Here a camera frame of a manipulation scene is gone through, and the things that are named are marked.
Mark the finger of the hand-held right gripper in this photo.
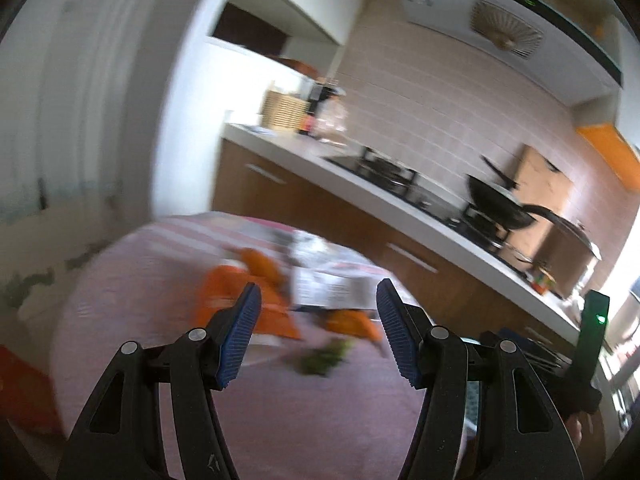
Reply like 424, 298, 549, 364
492, 327, 573, 378

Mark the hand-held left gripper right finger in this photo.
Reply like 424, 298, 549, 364
375, 278, 586, 480

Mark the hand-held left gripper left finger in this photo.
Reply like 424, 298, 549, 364
56, 282, 262, 480

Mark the orange plastic wrapper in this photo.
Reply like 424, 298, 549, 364
192, 265, 301, 343

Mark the orange scrap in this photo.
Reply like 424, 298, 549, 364
237, 249, 283, 286
325, 310, 383, 343

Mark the green vegetable scrap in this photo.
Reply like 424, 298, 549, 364
297, 338, 353, 377

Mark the white paper packaging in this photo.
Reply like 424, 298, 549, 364
290, 267, 381, 311

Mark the clear plastic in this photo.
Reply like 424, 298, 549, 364
287, 232, 351, 271

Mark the colourful puzzle cube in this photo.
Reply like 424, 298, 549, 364
530, 267, 556, 293

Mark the brown rice cooker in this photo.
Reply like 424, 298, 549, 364
537, 212, 603, 298

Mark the pink patterned tablecloth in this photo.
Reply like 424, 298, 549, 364
50, 212, 481, 480

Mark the black gas stove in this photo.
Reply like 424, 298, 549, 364
322, 146, 531, 271

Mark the wooden kitchen cabinet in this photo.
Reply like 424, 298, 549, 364
210, 139, 576, 356

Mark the black wok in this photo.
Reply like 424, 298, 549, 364
465, 174, 561, 233

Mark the wooden cutting board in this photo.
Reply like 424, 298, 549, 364
512, 144, 576, 223

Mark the glass pan lid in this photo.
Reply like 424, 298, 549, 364
481, 155, 521, 193

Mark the white kitchen countertop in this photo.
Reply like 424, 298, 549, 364
220, 122, 583, 346

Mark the red plastic item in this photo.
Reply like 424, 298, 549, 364
0, 345, 63, 436

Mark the dark sauce bottle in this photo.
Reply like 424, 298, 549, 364
298, 84, 326, 137

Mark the clear plastic food bag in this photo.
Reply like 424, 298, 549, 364
315, 95, 351, 143

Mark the cream plastic utensil basket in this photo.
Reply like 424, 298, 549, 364
260, 89, 311, 135

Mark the brown tray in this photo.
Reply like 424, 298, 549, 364
272, 55, 318, 75

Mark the white curtain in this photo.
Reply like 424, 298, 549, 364
0, 0, 171, 221

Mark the white range hood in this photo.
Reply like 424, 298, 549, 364
387, 0, 626, 106

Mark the silver cabinet handle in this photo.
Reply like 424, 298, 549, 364
243, 162, 288, 181
385, 242, 438, 273

